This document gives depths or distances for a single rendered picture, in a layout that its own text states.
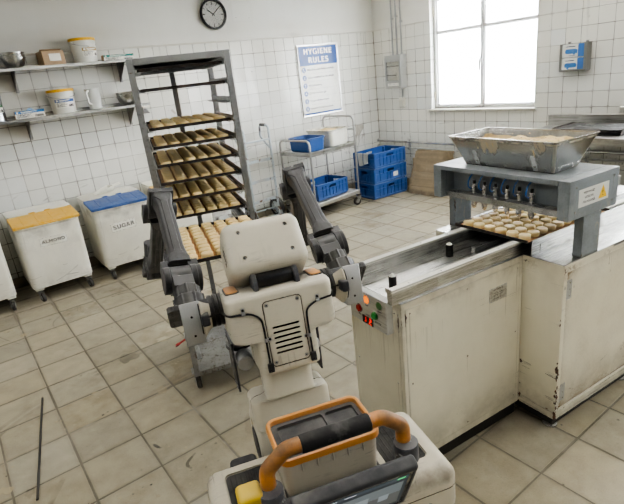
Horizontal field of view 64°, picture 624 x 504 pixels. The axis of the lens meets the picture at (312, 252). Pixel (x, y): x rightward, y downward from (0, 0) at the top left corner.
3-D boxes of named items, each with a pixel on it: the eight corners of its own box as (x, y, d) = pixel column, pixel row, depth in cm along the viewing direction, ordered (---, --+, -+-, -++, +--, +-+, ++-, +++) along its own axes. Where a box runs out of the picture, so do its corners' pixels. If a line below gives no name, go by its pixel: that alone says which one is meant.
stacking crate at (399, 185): (388, 187, 716) (387, 173, 709) (408, 190, 684) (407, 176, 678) (355, 196, 686) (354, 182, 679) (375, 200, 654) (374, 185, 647)
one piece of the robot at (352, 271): (364, 302, 139) (358, 263, 136) (347, 306, 137) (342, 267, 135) (350, 293, 148) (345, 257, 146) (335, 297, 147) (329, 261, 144)
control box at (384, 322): (357, 311, 212) (354, 282, 207) (394, 332, 192) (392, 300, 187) (350, 314, 210) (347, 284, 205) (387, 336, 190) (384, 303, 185)
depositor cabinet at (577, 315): (574, 299, 345) (583, 180, 316) (692, 339, 286) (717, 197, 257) (439, 368, 286) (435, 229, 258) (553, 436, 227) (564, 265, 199)
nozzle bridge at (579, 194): (479, 214, 273) (479, 152, 262) (612, 244, 214) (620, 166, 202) (434, 229, 258) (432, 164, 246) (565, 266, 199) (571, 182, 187)
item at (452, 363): (465, 382, 271) (464, 226, 241) (519, 414, 243) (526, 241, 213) (361, 439, 239) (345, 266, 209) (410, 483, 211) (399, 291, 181)
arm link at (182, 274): (175, 290, 130) (196, 287, 132) (168, 259, 135) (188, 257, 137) (173, 309, 137) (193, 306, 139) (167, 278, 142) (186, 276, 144)
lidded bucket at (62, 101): (76, 111, 484) (70, 88, 477) (82, 111, 466) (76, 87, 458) (48, 115, 471) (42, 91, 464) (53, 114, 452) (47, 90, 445)
